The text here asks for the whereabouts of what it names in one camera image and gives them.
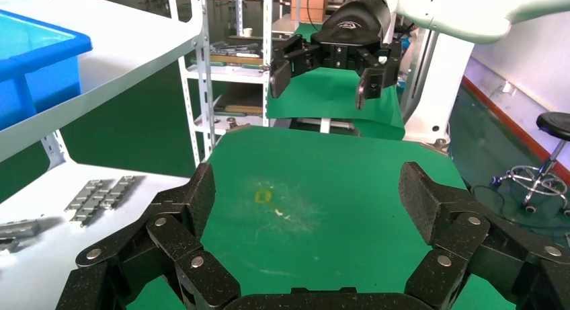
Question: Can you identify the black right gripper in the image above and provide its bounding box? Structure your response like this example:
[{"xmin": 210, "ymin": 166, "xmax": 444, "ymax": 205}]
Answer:
[{"xmin": 269, "ymin": 0, "xmax": 403, "ymax": 110}]

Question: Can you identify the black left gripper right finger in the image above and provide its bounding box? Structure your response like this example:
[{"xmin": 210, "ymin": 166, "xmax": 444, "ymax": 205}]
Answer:
[{"xmin": 398, "ymin": 161, "xmax": 570, "ymax": 310}]

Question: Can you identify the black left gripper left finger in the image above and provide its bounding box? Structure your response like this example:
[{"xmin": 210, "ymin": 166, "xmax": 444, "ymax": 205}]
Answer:
[{"xmin": 55, "ymin": 162, "xmax": 241, "ymax": 310}]

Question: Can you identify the green table mat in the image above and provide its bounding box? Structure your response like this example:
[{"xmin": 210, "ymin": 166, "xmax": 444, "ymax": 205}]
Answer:
[
  {"xmin": 126, "ymin": 125, "xmax": 518, "ymax": 310},
  {"xmin": 266, "ymin": 22, "xmax": 406, "ymax": 142}
]

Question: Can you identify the brown cardboard box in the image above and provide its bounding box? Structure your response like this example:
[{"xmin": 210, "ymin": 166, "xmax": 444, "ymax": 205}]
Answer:
[{"xmin": 290, "ymin": 0, "xmax": 329, "ymax": 24}]

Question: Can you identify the grey tools pile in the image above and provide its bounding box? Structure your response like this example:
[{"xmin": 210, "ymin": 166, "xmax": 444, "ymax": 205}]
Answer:
[{"xmin": 209, "ymin": 40, "xmax": 264, "ymax": 59}]

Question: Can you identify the silver binder clip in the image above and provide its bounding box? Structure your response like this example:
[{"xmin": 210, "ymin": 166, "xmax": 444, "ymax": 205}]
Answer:
[{"xmin": 225, "ymin": 116, "xmax": 253, "ymax": 133}]

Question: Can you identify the white robot torso column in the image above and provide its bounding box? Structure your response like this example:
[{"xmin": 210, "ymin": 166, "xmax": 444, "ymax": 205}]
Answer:
[{"xmin": 403, "ymin": 29, "xmax": 475, "ymax": 144}]

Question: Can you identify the white storage rack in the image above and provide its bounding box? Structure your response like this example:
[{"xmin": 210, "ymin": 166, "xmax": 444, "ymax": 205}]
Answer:
[{"xmin": 167, "ymin": 0, "xmax": 299, "ymax": 166}]

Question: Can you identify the black seat chrome stool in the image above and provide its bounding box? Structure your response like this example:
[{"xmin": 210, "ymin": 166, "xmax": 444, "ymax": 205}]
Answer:
[{"xmin": 491, "ymin": 112, "xmax": 570, "ymax": 219}]

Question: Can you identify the white metal shelf rack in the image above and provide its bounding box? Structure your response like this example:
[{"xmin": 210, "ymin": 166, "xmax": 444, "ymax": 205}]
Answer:
[{"xmin": 0, "ymin": 0, "xmax": 212, "ymax": 310}]

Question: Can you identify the blue plastic bin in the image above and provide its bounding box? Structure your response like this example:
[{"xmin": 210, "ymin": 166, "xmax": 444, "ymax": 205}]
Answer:
[{"xmin": 0, "ymin": 9, "xmax": 93, "ymax": 132}]

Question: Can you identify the shiny silver chain strip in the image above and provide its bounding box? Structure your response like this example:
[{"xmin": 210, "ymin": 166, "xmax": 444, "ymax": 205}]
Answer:
[
  {"xmin": 0, "ymin": 239, "xmax": 21, "ymax": 256},
  {"xmin": 0, "ymin": 219, "xmax": 41, "ymax": 240},
  {"xmin": 99, "ymin": 176, "xmax": 136, "ymax": 211},
  {"xmin": 64, "ymin": 180, "xmax": 104, "ymax": 213},
  {"xmin": 71, "ymin": 180, "xmax": 123, "ymax": 227}
]

